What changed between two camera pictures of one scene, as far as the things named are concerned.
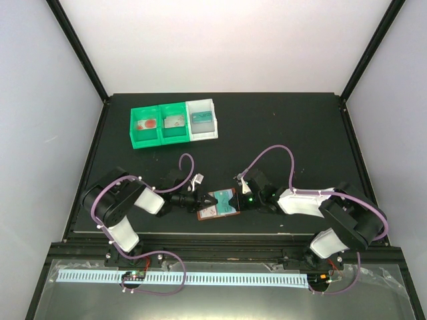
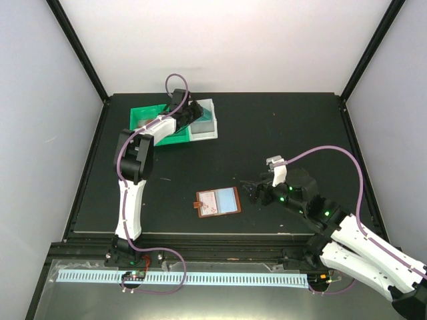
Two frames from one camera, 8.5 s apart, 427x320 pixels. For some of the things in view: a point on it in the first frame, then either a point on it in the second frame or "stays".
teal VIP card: [223, 197] to [207, 116]
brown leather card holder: [222, 207] stays
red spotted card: [149, 123] stays
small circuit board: [134, 275] stays
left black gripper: [198, 200] to [199, 111]
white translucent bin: [201, 131] stays
